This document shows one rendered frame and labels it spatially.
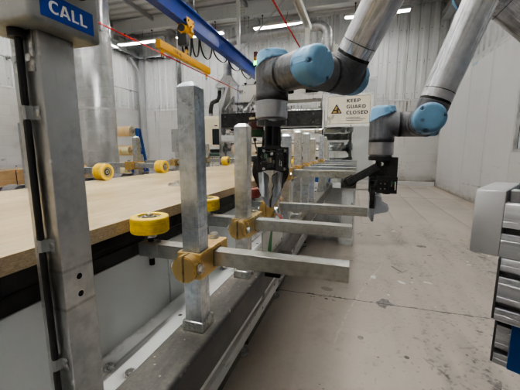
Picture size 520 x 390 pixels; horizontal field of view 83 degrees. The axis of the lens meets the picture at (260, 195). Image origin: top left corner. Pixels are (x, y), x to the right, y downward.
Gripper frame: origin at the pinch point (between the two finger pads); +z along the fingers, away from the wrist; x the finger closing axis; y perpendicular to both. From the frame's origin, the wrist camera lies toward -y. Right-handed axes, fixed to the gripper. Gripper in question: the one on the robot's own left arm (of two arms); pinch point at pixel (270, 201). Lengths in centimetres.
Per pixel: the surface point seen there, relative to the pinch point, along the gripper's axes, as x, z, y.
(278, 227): 2.7, 7.7, -3.0
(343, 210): 26.1, 6.9, -21.1
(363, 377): 48, 92, -47
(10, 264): -39, 3, 33
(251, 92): -4, -80, -304
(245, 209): -6.3, 2.3, -1.8
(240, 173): -7.7, -7.0, -2.4
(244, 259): -6.3, 7.4, 20.3
